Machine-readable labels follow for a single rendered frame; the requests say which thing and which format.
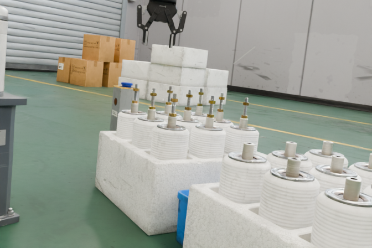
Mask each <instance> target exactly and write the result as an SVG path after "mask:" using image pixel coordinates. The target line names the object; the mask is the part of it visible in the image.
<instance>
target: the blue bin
mask: <svg viewBox="0 0 372 248"><path fill-rule="evenodd" d="M188 197H189V189H186V190H179V191H178V195H177V198H178V199H179V202H178V220H177V238H176V240H177V242H178V243H180V244H181V245H182V246H183V241H184V232H185V222H186V216H187V206H188Z"/></svg>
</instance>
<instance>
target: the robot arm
mask: <svg viewBox="0 0 372 248"><path fill-rule="evenodd" d="M176 4H177V0H149V3H148V4H147V6H141V5H138V6H137V27H138V28H140V29H142V30H143V37H142V42H143V43H144V44H145V45H147V43H148V28H149V27H150V26H151V24H152V23H153V21H155V22H162V23H167V24H168V26H169V28H170V32H171V34H170V39H169V48H172V46H174V45H175V37H176V34H178V33H181V32H183V29H184V24H185V19H186V16H187V12H186V11H179V10H177V6H176ZM145 10H147V11H148V13H149V15H150V18H149V20H148V21H147V23H146V24H145V25H143V24H142V14H143V13H144V11H145ZM176 14H178V18H180V21H179V26H178V29H175V26H174V22H173V19H172V18H173V17H174V16H175V15H176ZM7 21H8V10H7V9H6V8H4V7H2V6H0V96H3V94H4V76H5V66H6V48H7V30H8V22H7Z"/></svg>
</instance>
